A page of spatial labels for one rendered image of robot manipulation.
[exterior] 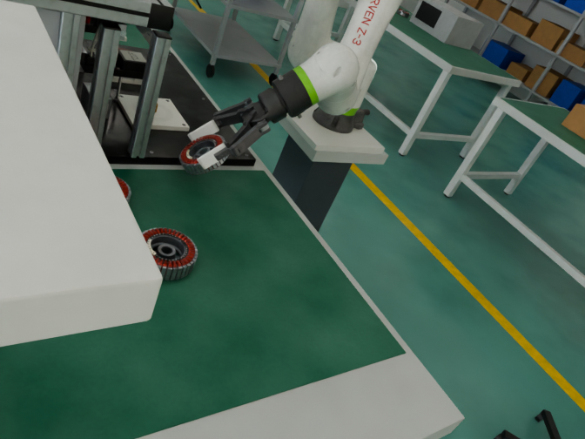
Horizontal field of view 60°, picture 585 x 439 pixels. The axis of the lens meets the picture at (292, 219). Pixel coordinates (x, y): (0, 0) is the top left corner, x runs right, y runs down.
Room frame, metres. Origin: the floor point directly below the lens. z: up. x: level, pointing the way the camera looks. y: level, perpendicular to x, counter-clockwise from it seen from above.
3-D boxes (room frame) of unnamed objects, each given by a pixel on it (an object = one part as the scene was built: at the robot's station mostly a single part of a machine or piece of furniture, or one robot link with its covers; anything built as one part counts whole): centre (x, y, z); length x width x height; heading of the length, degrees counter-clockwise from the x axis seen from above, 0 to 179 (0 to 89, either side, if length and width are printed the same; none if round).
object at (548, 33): (7.45, -2.12, 0.92); 0.40 x 0.36 x 0.27; 133
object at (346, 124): (1.71, -0.02, 0.80); 0.26 x 0.15 x 0.06; 143
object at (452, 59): (4.71, -0.09, 0.38); 2.20 x 0.90 x 0.75; 45
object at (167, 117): (1.16, 0.45, 0.78); 0.15 x 0.15 x 0.01; 45
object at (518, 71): (7.52, -2.05, 0.36); 0.40 x 0.28 x 0.16; 137
